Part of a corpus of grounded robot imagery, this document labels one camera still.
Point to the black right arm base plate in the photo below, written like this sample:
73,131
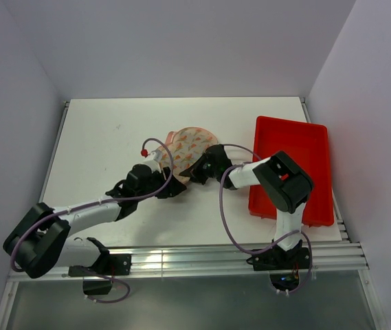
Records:
277,259

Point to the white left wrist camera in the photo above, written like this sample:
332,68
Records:
152,159

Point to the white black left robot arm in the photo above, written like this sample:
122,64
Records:
47,237

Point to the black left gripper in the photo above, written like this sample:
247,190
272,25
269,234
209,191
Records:
172,188

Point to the pink mesh laundry bag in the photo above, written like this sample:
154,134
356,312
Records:
186,147

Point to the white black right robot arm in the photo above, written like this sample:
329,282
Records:
286,184

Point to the red plastic tray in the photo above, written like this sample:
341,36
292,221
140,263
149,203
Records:
307,144

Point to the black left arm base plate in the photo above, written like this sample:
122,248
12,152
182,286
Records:
103,276

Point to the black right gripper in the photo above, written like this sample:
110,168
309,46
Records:
194,172

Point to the aluminium rail frame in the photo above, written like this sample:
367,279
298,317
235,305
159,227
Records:
205,284

